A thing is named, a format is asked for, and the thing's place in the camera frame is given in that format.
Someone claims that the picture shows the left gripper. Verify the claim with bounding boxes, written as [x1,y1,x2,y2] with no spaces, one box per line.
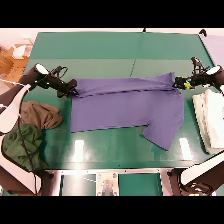
[55,78,80,100]

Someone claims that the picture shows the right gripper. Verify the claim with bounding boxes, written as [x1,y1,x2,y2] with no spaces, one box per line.
[173,76,190,91]

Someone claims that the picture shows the purple T-shirt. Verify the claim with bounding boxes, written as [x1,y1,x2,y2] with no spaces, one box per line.
[69,71,186,152]

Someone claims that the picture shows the brown garment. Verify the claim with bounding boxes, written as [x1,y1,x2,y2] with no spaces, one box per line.
[19,100,64,131]

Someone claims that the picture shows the white folded garment stack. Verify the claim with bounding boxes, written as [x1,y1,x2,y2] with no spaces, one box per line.
[192,88,224,155]

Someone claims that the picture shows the brown cardboard box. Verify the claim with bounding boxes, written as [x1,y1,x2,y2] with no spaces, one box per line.
[0,38,35,92]

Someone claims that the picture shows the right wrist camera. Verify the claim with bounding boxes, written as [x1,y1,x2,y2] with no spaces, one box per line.
[190,56,205,76]

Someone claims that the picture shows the black cable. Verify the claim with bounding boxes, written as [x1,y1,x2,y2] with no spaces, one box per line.
[17,114,39,196]

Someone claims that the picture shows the silver frame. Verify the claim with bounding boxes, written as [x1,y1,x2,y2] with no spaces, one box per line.
[42,167,188,197]

